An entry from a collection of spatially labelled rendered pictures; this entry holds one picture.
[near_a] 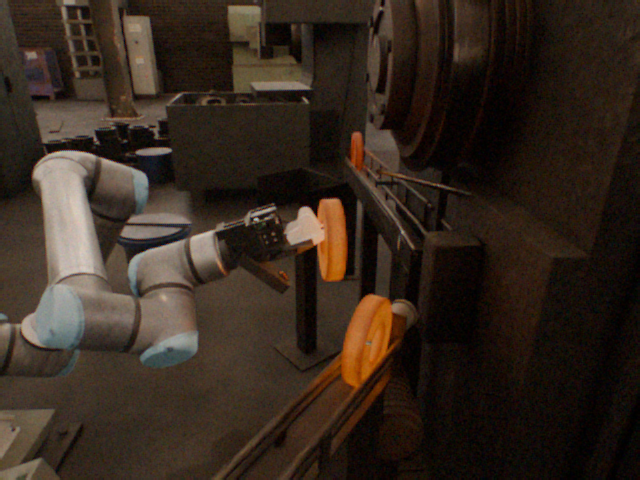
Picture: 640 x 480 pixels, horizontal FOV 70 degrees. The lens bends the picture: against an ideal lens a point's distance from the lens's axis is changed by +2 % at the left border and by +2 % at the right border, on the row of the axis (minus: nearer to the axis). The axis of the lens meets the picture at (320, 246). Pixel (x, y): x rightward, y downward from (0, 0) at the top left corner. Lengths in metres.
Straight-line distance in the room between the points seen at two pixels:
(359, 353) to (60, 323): 0.43
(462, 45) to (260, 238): 0.48
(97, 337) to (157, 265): 0.17
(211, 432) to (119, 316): 0.94
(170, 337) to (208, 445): 0.86
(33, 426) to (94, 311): 0.96
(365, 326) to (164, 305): 0.33
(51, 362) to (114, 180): 0.62
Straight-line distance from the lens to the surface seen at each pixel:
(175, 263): 0.84
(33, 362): 1.59
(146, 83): 10.66
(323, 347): 1.91
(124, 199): 1.26
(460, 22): 0.89
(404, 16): 0.97
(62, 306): 0.74
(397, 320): 0.83
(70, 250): 0.87
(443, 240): 0.93
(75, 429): 1.76
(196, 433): 1.64
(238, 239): 0.82
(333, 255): 0.77
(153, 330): 0.77
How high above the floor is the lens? 1.16
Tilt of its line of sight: 25 degrees down
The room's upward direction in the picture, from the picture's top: straight up
